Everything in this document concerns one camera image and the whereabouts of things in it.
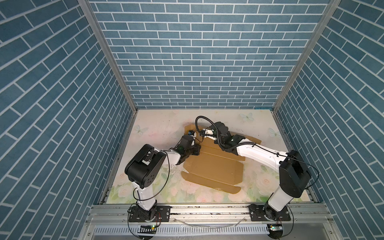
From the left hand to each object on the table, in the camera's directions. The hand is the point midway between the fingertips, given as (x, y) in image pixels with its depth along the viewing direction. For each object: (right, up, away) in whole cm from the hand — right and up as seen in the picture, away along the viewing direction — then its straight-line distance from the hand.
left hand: (200, 146), depth 96 cm
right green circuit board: (+38, -37, -22) cm, 57 cm away
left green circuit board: (-26, -37, -24) cm, 51 cm away
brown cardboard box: (+9, -13, -5) cm, 17 cm away
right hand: (+11, +14, -9) cm, 20 cm away
